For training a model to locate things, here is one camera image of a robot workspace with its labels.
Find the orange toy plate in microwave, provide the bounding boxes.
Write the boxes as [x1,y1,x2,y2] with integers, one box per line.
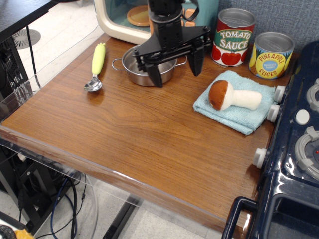
[127,5,149,27]

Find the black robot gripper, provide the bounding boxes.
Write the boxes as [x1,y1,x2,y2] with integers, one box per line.
[133,15,211,87]

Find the dark blue toy stove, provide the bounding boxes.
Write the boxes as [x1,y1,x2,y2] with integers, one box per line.
[222,41,319,239]

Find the pineapple slices can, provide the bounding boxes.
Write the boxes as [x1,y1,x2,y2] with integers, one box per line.
[249,32,295,80]

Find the silver two-handled metal bowl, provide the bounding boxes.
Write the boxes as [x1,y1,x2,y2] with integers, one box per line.
[112,44,187,87]

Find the toy microwave cream and teal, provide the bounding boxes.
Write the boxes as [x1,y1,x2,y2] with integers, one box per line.
[94,0,219,44]

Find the light blue folded cloth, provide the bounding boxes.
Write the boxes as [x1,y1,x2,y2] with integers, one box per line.
[193,70,276,135]

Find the spoon with yellow-green handle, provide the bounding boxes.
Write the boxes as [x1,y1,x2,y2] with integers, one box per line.
[84,43,106,92]

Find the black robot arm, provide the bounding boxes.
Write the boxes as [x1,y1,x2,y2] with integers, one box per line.
[132,0,212,87]

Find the tomato sauce can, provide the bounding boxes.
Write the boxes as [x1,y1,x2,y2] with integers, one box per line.
[211,8,256,67]

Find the black desk at left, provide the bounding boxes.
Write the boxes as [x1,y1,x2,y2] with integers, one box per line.
[0,0,63,105]

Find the plush brown-capped mushroom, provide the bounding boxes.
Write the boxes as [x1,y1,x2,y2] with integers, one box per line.
[208,80,262,111]

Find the black table leg base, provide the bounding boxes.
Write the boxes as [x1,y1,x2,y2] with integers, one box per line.
[102,196,142,239]

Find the blue cable under table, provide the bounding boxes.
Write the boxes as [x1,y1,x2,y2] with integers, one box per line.
[50,177,78,239]

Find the clear acrylic table guard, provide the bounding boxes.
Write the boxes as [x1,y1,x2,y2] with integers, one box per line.
[0,35,227,225]

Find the black cable under table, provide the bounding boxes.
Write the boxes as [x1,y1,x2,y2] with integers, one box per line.
[36,174,87,239]

